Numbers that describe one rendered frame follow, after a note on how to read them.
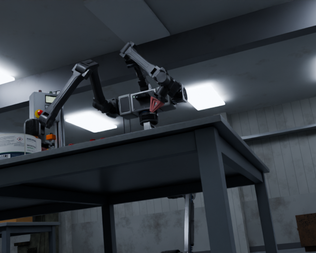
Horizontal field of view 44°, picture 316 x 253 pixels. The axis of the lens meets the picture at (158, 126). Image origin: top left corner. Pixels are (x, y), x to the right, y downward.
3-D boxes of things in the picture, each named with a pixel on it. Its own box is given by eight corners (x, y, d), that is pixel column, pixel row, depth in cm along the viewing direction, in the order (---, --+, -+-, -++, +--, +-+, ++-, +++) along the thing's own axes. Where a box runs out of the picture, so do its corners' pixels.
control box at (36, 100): (29, 124, 251) (28, 96, 256) (55, 126, 260) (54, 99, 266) (34, 119, 243) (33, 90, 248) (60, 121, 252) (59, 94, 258)
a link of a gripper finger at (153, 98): (144, 107, 212) (152, 92, 212) (149, 110, 219) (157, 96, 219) (154, 113, 210) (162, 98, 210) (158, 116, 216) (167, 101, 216)
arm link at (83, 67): (100, 58, 243) (88, 53, 248) (85, 71, 237) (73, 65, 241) (111, 108, 277) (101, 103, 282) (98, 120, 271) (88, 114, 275)
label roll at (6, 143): (21, 163, 171) (21, 130, 175) (-19, 169, 175) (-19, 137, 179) (44, 169, 190) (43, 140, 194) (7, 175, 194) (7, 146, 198)
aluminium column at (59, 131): (56, 194, 242) (53, 91, 260) (60, 194, 246) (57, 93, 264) (62, 193, 240) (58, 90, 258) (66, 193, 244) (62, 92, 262)
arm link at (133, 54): (134, 44, 247) (123, 57, 248) (128, 39, 243) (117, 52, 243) (170, 72, 216) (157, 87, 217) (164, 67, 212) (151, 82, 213)
